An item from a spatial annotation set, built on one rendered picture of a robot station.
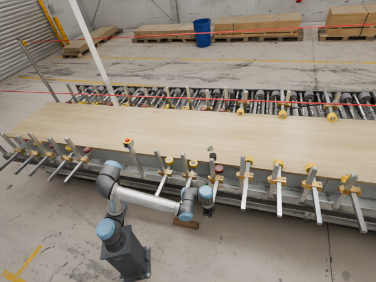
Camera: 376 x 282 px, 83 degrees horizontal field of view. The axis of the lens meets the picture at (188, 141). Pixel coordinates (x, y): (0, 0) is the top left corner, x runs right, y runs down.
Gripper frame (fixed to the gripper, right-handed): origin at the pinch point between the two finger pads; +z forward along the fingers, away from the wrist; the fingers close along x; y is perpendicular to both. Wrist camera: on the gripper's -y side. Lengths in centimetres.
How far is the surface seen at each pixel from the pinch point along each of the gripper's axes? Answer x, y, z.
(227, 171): 6, -54, 10
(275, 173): 46, -32, -22
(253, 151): 28, -68, -7
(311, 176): 70, -32, -24
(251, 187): 30, -46, 21
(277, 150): 50, -72, -7
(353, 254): 132, -30, 83
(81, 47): -579, -550, 56
